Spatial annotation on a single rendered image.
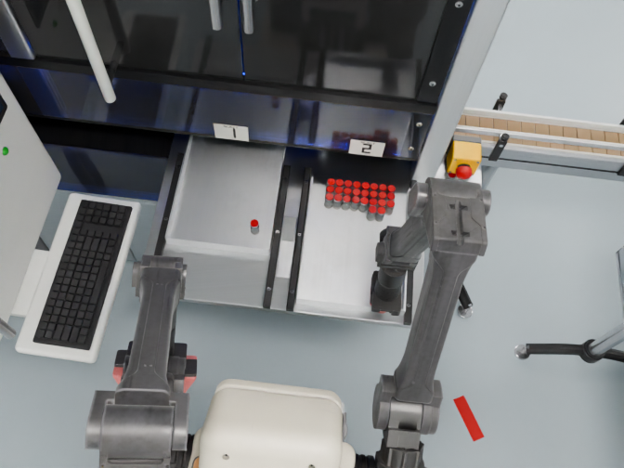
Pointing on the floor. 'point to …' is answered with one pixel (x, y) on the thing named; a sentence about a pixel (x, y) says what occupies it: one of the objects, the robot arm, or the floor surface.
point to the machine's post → (459, 84)
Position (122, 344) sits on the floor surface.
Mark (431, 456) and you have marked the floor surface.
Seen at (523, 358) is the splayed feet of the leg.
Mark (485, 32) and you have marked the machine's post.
